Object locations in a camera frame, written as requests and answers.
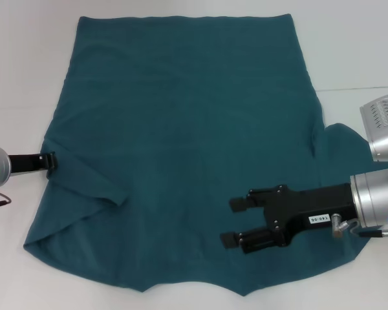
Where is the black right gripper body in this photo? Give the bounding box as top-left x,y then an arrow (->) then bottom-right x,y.
263,183 -> 358,248

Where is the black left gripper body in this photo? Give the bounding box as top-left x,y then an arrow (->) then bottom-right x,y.
8,153 -> 48,174

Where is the blue shirt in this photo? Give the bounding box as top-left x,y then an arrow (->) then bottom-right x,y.
23,12 -> 374,290

